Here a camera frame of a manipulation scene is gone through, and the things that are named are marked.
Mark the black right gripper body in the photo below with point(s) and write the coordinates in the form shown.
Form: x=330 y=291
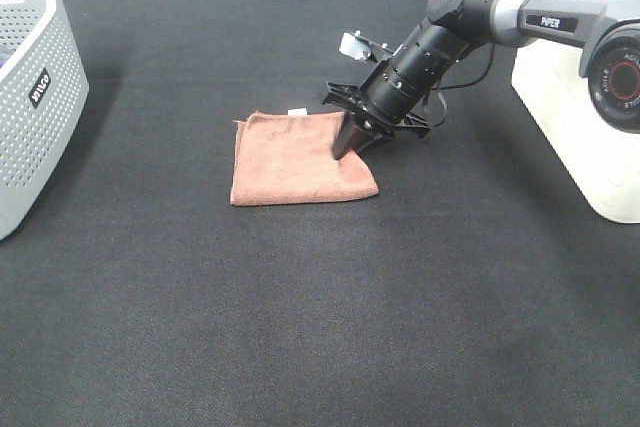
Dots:
x=382 y=109

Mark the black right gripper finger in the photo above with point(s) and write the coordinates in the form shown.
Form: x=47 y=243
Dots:
x=367 y=140
x=352 y=136

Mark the brown towel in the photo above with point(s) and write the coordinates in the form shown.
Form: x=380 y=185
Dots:
x=287 y=159

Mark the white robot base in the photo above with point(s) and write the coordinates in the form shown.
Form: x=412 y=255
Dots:
x=603 y=162

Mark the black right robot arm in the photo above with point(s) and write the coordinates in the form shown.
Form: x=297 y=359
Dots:
x=606 y=31

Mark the black table mat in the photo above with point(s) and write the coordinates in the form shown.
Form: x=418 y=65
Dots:
x=477 y=289

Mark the grey perforated laundry basket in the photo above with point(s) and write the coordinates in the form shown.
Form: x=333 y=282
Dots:
x=43 y=92

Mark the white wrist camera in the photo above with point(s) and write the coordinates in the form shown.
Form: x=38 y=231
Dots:
x=360 y=48

